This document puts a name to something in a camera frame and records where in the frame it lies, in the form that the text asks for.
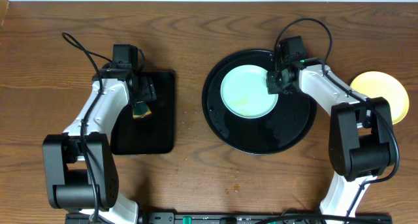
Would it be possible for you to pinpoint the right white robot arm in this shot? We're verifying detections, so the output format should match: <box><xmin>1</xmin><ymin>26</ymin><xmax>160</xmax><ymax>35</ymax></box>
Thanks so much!
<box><xmin>266</xmin><ymin>36</ymin><xmax>400</xmax><ymax>223</ymax></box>

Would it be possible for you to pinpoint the round black tray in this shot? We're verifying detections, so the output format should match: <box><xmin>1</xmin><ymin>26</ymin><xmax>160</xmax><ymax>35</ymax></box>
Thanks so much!
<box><xmin>202</xmin><ymin>49</ymin><xmax>317</xmax><ymax>155</ymax></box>

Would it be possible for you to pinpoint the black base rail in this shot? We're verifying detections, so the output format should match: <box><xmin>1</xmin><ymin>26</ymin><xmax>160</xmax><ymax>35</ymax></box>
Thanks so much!
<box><xmin>64</xmin><ymin>212</ymin><xmax>393</xmax><ymax>224</ymax></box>

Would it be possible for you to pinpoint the yellow plate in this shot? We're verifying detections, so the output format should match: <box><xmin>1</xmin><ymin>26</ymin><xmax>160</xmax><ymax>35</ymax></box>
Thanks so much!
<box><xmin>350</xmin><ymin>71</ymin><xmax>410</xmax><ymax>124</ymax></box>

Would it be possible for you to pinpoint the green yellow sponge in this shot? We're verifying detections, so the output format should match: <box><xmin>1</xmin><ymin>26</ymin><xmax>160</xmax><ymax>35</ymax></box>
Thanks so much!
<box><xmin>132</xmin><ymin>101</ymin><xmax>152</xmax><ymax>119</ymax></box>

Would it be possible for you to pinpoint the light blue plate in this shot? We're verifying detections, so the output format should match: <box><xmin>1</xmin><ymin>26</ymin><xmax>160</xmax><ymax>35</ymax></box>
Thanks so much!
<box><xmin>220</xmin><ymin>65</ymin><xmax>278</xmax><ymax>119</ymax></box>

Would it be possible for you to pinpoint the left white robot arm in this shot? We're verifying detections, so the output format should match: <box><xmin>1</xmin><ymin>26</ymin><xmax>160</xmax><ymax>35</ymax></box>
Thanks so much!
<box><xmin>42</xmin><ymin>44</ymin><xmax>156</xmax><ymax>223</ymax></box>

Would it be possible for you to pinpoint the right black cable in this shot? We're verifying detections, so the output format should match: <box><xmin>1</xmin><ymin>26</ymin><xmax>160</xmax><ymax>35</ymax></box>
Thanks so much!
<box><xmin>273</xmin><ymin>18</ymin><xmax>401</xmax><ymax>218</ymax></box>

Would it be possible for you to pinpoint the left black cable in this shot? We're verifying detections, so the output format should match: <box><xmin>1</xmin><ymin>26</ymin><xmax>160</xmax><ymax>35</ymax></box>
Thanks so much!
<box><xmin>61</xmin><ymin>31</ymin><xmax>114</xmax><ymax>224</ymax></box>

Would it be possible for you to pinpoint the black rectangular tray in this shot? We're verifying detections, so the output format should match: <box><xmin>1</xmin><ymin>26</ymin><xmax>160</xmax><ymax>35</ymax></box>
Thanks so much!
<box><xmin>110</xmin><ymin>71</ymin><xmax>176</xmax><ymax>155</ymax></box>

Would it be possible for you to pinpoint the black cable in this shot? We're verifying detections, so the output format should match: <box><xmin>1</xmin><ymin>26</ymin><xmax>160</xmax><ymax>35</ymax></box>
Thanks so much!
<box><xmin>61</xmin><ymin>31</ymin><xmax>114</xmax><ymax>224</ymax></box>
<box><xmin>273</xmin><ymin>18</ymin><xmax>401</xmax><ymax>218</ymax></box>

